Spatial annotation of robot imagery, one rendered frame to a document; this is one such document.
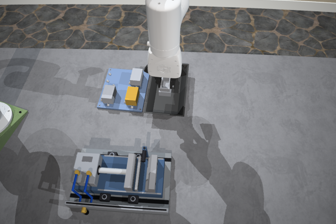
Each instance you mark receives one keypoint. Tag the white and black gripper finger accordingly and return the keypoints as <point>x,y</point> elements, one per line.
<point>158,79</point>
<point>172,80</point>

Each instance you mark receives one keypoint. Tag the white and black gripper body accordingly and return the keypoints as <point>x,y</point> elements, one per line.
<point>166,67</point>

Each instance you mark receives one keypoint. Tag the yellow rectangular block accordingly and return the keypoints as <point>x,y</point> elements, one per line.
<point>132,96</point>

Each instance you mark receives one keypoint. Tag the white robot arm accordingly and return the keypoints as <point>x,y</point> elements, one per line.
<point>164,18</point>

